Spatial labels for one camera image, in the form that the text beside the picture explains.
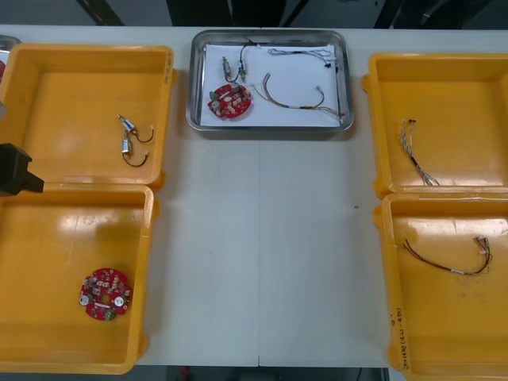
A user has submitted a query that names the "red black green-yellow wire harness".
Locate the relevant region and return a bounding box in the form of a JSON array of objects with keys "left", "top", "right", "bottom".
[
  {"left": 402, "top": 236, "right": 495, "bottom": 276},
  {"left": 253, "top": 72, "right": 347, "bottom": 121}
]

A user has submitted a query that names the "yellow-orange plastic bin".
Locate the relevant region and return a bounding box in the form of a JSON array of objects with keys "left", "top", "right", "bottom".
[
  {"left": 372, "top": 193, "right": 508, "bottom": 381},
  {"left": 0, "top": 42, "right": 179, "bottom": 194},
  {"left": 0, "top": 184, "right": 160, "bottom": 376},
  {"left": 361, "top": 51, "right": 508, "bottom": 199}
]

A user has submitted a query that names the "steel tray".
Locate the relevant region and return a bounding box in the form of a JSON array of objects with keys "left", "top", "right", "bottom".
[
  {"left": 0, "top": 34, "right": 23, "bottom": 55},
  {"left": 185, "top": 29, "right": 356, "bottom": 140}
]

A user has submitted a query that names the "white-grey twisted wire harness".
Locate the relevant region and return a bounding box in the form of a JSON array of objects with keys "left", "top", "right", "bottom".
[
  {"left": 267, "top": 44, "right": 341, "bottom": 75},
  {"left": 398, "top": 117, "right": 441, "bottom": 187}
]

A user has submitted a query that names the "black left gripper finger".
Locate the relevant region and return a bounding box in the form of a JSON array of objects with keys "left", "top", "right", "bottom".
[
  {"left": 20, "top": 171, "right": 45, "bottom": 194},
  {"left": 0, "top": 143, "right": 33, "bottom": 198}
]

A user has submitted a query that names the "white paper sheet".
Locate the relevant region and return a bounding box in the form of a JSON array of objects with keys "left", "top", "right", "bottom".
[{"left": 201, "top": 43, "right": 343, "bottom": 129}]

